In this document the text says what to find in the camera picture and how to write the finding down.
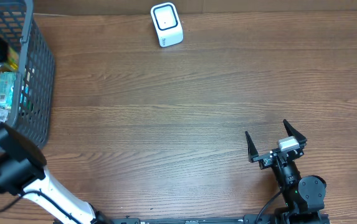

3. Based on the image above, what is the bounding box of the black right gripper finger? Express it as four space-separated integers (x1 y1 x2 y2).
283 119 307 145
245 131 259 162

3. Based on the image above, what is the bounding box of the yellow liquid bottle grey cap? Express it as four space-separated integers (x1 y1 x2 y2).
4 47 19 72

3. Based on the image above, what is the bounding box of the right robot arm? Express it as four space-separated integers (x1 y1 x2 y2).
243 119 330 224

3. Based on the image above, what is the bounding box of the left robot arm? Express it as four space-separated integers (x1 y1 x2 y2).
0 38 110 223

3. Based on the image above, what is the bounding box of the white barcode label packet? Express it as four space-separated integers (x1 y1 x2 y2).
0 108 9 123

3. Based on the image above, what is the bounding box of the white barcode scanner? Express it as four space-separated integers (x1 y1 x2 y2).
150 2 184 47

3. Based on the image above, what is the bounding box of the teal snack packet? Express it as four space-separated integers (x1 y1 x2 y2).
0 72 16 110

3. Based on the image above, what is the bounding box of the grey plastic mesh basket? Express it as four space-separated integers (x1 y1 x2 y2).
0 0 55 148

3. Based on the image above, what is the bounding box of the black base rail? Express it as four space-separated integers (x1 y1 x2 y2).
110 215 330 224

